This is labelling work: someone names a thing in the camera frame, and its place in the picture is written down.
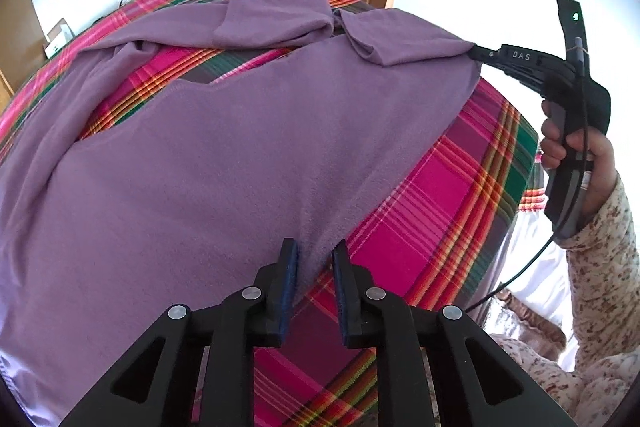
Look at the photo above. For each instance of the person's right hand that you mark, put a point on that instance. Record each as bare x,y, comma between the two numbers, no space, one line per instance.
602,167

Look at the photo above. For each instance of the pink green plaid bed sheet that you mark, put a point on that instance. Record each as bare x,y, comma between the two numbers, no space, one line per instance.
440,187

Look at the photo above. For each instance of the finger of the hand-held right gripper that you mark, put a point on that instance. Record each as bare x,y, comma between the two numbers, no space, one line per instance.
522,81
487,54

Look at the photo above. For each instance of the person's floral pajamas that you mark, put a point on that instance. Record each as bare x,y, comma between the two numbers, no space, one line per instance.
575,387

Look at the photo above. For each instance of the white cardboard box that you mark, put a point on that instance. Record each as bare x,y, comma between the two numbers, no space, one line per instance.
59,38

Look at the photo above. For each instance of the wooden wardrobe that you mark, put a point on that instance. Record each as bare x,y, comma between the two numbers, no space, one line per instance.
17,42

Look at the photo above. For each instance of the person's right forearm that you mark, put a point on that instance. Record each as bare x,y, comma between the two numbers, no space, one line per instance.
605,267

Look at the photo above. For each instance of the white bed skirt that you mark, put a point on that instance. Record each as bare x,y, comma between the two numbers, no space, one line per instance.
530,277

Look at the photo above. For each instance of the purple fleece sweater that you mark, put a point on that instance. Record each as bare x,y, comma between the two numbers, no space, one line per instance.
200,167

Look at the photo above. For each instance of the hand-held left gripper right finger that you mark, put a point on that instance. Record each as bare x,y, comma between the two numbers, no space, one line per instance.
341,289

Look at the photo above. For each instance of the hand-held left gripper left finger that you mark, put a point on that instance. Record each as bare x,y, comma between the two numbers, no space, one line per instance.
289,289

